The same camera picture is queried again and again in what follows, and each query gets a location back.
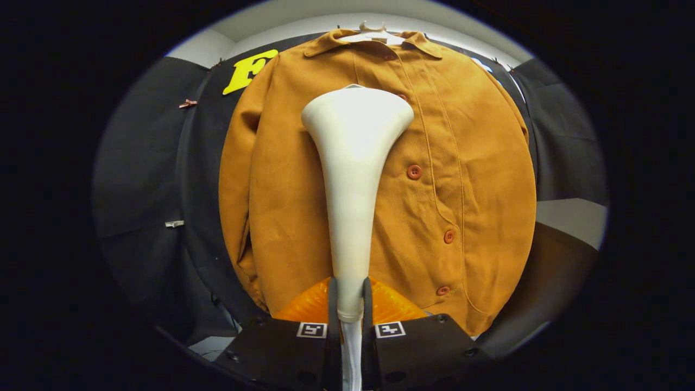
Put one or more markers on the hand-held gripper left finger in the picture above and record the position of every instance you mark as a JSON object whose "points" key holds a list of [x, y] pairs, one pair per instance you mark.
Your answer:
{"points": [[332, 358]]}

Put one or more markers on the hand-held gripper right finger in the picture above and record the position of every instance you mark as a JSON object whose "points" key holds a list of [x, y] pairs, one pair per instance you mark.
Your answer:
{"points": [[368, 358]]}

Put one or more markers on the white garment steamer head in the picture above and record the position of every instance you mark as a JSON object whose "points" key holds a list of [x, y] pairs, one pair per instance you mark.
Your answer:
{"points": [[353, 190]]}

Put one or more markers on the orange-brown button shirt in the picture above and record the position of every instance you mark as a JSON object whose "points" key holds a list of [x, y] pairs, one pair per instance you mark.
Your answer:
{"points": [[478, 217]]}

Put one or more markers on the white clip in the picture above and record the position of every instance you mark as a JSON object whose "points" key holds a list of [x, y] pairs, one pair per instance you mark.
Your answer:
{"points": [[175, 224]]}

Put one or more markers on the black backdrop cloth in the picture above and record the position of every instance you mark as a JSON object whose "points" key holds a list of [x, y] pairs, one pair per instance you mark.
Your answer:
{"points": [[141, 190]]}

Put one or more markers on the red clip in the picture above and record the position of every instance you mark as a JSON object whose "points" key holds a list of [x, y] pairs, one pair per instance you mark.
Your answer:
{"points": [[188, 103]]}

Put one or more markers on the white mannequin torso stand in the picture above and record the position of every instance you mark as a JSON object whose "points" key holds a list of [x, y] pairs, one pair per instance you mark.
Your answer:
{"points": [[374, 37]]}

